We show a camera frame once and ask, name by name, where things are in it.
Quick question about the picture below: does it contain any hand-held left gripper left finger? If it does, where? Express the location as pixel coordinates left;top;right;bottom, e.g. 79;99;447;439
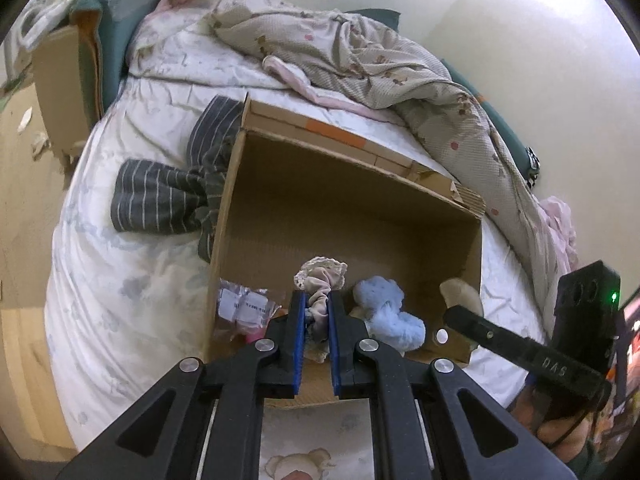
55;290;307;480

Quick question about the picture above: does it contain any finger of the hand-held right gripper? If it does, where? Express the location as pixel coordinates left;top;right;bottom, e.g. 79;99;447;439
443;305;539;369

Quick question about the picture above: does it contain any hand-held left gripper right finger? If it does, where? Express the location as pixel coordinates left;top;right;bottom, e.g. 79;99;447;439
327;291;576;480

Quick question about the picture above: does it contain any white fluffy scrunchie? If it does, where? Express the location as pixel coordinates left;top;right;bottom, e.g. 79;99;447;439
438;278;485;319

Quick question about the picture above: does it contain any blue fluffy scrunchie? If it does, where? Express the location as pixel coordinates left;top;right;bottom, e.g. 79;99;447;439
352;275;427;354

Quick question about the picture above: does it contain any clear labelled plastic packet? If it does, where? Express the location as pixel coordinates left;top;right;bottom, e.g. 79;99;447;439
218;279;282;334

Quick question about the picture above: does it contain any cream lace scrunchie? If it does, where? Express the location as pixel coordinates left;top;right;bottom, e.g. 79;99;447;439
293;255;350;322

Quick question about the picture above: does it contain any cardboard box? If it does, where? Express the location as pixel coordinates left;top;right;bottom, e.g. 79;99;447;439
202;92;487;409

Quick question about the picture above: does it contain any person's right hand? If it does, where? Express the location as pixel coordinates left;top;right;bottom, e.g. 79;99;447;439
511;387;601;467

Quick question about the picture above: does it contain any pink cloth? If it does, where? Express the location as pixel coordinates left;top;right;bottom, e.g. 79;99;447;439
537;196;579;272

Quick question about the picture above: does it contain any white floral bed sheet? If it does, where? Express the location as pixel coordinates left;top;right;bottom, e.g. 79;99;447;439
44;0;551;480

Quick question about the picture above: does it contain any grey striped garment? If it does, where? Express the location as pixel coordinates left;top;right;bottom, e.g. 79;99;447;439
110;93;246;264

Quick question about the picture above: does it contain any teal cushion with buckle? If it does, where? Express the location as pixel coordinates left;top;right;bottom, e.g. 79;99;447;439
439;57;542;187

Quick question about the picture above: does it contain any beige printed quilt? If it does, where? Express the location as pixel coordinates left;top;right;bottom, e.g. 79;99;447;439
204;0;582;306

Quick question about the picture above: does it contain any teal pillow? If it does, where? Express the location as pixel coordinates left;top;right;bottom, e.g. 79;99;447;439
69;0;162;117
344;8;402;27

